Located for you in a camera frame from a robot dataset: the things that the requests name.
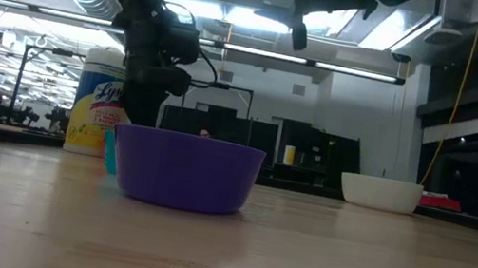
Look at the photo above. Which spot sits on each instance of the white plastic bowl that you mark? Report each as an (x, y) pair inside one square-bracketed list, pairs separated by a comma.
[(378, 194)]

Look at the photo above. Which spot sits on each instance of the teal blue plastic bowl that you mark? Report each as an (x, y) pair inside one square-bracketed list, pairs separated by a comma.
[(110, 157)]

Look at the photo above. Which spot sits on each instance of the red flat container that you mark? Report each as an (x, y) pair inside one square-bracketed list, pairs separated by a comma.
[(442, 203)]

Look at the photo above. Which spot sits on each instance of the long overhead light bar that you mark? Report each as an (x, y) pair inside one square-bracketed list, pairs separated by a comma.
[(261, 53)]

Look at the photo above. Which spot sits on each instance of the white roller blind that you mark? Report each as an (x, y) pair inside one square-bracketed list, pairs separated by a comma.
[(466, 127)]

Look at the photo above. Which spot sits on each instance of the Lysol wipes canister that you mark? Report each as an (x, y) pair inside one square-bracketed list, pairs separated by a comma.
[(88, 129)]

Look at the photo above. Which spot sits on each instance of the purple plastic bowl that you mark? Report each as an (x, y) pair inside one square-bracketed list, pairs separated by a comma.
[(184, 173)]

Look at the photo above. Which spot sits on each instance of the black robot rig stand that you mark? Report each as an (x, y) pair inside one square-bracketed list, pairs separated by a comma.
[(21, 80)]

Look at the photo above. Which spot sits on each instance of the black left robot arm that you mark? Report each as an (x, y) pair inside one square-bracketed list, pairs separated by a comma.
[(140, 27)]

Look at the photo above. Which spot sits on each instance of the black cabinet row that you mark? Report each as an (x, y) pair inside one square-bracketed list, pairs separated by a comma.
[(312, 155)]

